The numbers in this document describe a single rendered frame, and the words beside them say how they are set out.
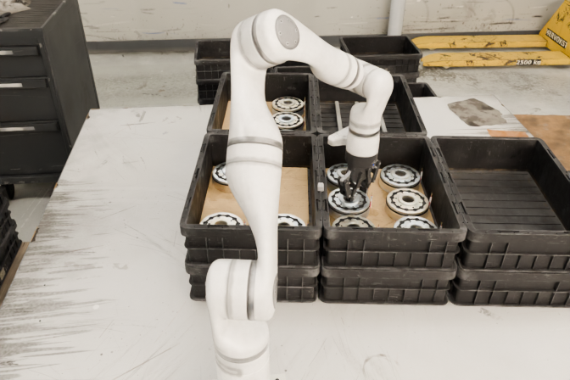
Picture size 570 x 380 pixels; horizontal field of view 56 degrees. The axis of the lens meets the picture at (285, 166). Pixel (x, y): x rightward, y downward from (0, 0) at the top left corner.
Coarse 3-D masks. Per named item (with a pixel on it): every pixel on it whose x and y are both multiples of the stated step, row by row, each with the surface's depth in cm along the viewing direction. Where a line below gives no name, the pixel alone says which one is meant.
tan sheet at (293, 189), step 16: (288, 176) 143; (304, 176) 143; (208, 192) 137; (288, 192) 137; (304, 192) 137; (208, 208) 131; (224, 208) 131; (240, 208) 131; (288, 208) 131; (304, 208) 131
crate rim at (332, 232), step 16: (320, 144) 137; (432, 144) 138; (320, 160) 131; (320, 176) 125; (448, 192) 121; (464, 224) 111; (368, 240) 110; (384, 240) 110; (400, 240) 110; (416, 240) 110; (432, 240) 110; (448, 240) 110
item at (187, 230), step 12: (216, 132) 142; (228, 132) 142; (204, 144) 138; (312, 144) 137; (204, 156) 133; (312, 156) 133; (192, 180) 124; (192, 192) 120; (180, 228) 111; (192, 228) 109; (204, 228) 109; (216, 228) 109; (228, 228) 109; (240, 228) 109; (288, 228) 109; (300, 228) 110; (312, 228) 110
